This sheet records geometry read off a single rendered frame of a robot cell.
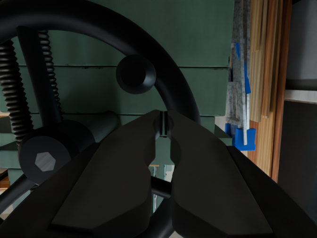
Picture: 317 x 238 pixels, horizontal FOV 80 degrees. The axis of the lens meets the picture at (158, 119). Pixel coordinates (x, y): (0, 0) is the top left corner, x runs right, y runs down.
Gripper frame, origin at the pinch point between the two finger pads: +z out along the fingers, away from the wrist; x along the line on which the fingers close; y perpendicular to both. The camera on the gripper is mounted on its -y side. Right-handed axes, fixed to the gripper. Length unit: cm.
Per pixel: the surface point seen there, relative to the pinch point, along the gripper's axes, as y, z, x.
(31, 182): 9.6, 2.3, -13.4
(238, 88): 37, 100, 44
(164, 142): 16.8, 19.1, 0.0
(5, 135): 16.2, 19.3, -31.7
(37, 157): 5.7, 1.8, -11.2
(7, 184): 185, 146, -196
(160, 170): 49, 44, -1
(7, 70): 0.9, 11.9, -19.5
